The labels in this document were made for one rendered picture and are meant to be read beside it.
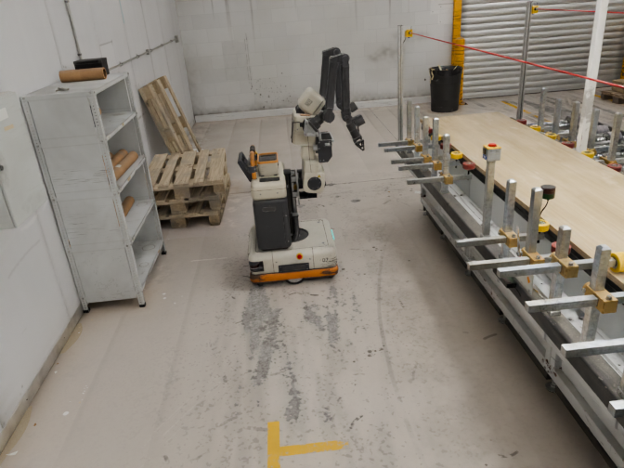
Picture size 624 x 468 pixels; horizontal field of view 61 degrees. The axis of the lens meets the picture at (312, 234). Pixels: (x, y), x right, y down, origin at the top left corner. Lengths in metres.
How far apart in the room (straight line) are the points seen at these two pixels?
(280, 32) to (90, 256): 6.62
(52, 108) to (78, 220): 0.75
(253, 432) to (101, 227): 1.79
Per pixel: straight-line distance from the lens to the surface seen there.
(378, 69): 9.99
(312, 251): 3.88
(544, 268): 2.25
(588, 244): 2.62
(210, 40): 9.80
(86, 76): 4.11
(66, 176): 3.77
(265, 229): 3.82
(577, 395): 2.91
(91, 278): 4.04
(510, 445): 2.82
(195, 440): 2.89
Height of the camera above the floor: 2.00
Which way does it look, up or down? 25 degrees down
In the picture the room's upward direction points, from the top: 4 degrees counter-clockwise
